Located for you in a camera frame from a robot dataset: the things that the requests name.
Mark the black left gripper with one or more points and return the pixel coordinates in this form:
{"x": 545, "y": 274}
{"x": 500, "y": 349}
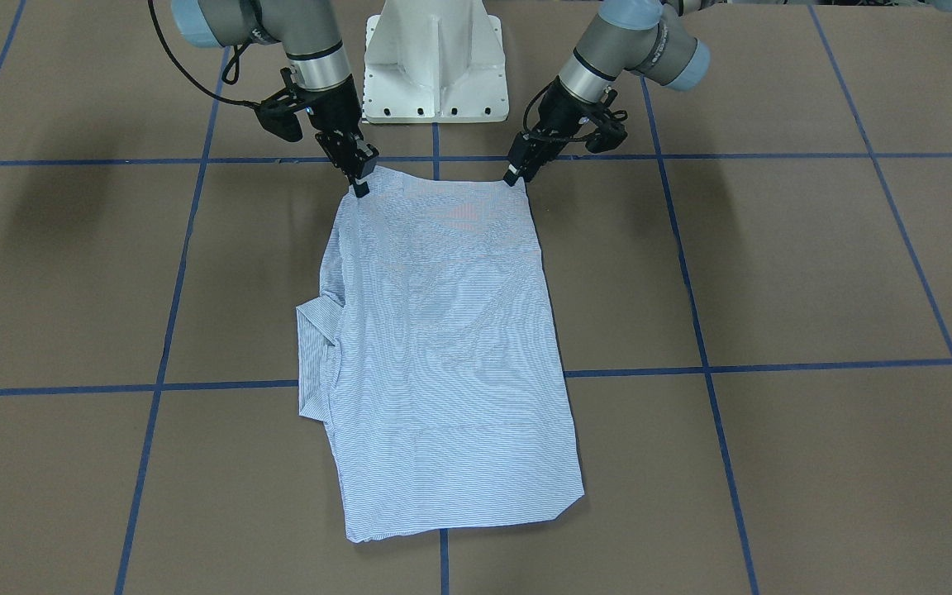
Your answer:
{"x": 556, "y": 109}

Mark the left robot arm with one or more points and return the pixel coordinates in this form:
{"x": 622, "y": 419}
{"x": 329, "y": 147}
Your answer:
{"x": 764, "y": 98}

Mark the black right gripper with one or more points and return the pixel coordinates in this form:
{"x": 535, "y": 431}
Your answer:
{"x": 333, "y": 111}

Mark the light blue striped shirt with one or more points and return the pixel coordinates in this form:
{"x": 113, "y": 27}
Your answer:
{"x": 431, "y": 359}

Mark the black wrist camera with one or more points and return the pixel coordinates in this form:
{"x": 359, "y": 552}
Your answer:
{"x": 277, "y": 115}
{"x": 609, "y": 130}

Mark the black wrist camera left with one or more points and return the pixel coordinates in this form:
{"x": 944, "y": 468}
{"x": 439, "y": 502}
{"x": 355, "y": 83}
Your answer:
{"x": 609, "y": 130}

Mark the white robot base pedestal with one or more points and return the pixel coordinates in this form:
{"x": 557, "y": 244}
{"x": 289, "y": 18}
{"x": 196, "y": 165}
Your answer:
{"x": 429, "y": 62}

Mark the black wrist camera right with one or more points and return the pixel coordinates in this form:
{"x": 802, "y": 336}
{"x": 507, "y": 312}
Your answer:
{"x": 277, "y": 115}

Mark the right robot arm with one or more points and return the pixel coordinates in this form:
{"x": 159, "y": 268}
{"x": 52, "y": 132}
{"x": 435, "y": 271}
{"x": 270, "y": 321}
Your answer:
{"x": 318, "y": 81}

